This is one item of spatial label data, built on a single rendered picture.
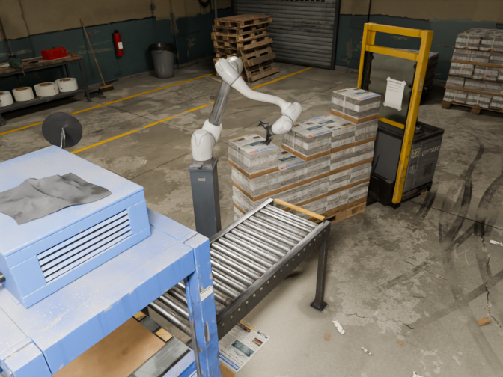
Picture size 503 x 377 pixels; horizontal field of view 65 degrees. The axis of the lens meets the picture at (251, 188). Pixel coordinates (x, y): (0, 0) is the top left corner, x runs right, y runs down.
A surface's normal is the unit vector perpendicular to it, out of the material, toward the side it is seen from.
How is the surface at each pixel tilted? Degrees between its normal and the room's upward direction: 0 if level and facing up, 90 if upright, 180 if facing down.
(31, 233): 0
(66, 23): 90
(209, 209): 90
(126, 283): 0
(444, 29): 90
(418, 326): 0
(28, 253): 90
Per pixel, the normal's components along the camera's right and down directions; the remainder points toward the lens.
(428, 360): -0.02, -0.87
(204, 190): -0.11, 0.49
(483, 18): -0.63, 0.40
